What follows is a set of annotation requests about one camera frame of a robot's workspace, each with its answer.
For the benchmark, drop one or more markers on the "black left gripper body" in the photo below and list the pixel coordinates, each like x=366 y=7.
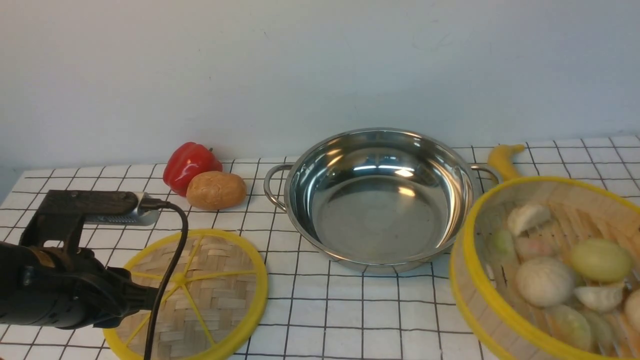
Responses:
x=47 y=287

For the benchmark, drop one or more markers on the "woven bamboo lid yellow rim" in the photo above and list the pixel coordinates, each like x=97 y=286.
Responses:
x=216 y=298

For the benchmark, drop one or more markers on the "bamboo steamer basket yellow rim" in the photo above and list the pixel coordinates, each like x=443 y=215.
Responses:
x=487 y=256

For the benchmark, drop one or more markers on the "stainless steel pot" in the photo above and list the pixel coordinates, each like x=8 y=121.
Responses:
x=378 y=200

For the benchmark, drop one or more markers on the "white dumpling top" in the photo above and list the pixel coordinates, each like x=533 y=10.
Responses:
x=526 y=217

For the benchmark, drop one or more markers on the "white dumpling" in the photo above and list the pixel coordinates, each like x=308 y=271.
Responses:
x=601 y=299
x=526 y=217

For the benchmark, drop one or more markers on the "red bell pepper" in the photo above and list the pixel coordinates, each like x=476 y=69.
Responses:
x=186 y=162

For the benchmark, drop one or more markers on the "brown potato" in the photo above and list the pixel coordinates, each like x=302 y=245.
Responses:
x=216 y=190

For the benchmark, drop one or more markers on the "white checkered tablecloth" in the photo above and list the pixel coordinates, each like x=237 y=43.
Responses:
x=317 y=309

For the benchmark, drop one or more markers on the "yellow banana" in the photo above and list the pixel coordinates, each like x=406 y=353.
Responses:
x=501 y=159

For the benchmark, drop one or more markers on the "white round bun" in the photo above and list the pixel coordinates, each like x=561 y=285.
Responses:
x=545 y=282

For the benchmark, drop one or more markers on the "yellow-green round bun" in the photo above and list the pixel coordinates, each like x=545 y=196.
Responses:
x=601 y=260

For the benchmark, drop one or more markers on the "white dumpling right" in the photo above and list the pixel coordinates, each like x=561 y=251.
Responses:
x=601 y=299

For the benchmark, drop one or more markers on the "pale bun lower right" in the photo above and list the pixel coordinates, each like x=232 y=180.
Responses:
x=632 y=309

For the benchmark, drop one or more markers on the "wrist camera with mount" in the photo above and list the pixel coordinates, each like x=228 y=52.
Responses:
x=62 y=215

